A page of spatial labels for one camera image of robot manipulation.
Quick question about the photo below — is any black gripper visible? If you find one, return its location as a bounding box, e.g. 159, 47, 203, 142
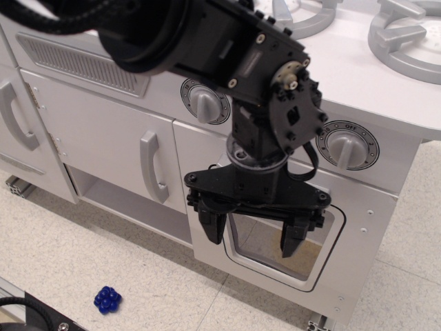
184, 165, 331, 258

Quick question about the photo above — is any white toy oven door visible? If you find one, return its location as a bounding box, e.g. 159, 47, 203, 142
187, 155, 409, 324

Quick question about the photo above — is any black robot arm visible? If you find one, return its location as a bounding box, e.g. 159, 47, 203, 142
1, 1, 331, 257

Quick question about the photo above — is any right grey stove knob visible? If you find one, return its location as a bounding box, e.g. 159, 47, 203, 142
316, 121, 380, 171

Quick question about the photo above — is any grey stove knob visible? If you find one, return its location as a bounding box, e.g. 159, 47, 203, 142
316, 121, 380, 171
181, 79, 231, 125

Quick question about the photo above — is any left grey stove knob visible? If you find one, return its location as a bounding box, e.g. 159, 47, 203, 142
181, 79, 231, 125

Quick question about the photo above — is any blue toy grape bunch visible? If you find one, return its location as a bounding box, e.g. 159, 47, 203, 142
94, 285, 123, 315

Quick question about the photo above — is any white cabinet door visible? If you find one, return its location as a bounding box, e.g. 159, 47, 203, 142
1, 65, 78, 203
21, 70, 185, 212

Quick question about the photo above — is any middle silver stove burner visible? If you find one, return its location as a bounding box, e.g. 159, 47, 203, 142
254, 0, 342, 40

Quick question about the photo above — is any silver stove burner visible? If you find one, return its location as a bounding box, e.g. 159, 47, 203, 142
368, 1, 440, 85
254, 0, 342, 40

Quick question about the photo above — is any white toy kitchen unit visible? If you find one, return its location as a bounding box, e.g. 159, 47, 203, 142
1, 1, 440, 327

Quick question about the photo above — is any white left cabinet door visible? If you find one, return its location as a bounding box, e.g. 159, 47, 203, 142
1, 65, 78, 203

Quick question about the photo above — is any right silver stove burner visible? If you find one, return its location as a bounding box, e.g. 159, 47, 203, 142
368, 1, 440, 85

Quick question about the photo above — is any silver vent grille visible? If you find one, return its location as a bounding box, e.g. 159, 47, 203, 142
16, 32, 150, 97

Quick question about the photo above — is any aluminium frame rail right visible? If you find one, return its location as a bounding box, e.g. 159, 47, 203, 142
307, 312, 336, 331

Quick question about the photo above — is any aluminium frame rail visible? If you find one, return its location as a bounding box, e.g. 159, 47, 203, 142
307, 312, 336, 331
6, 176, 36, 199

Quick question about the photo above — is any silver cabinet door handle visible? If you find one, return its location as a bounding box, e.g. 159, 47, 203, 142
139, 131, 169, 203

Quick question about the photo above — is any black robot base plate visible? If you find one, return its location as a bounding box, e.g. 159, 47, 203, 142
24, 292, 86, 331

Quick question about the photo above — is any aluminium frame rail left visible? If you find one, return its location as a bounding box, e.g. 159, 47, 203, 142
6, 176, 36, 199

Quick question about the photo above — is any silver left door handle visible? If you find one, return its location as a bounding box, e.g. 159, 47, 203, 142
1, 82, 39, 151

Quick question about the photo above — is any black base cable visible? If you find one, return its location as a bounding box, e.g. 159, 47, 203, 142
0, 295, 56, 331

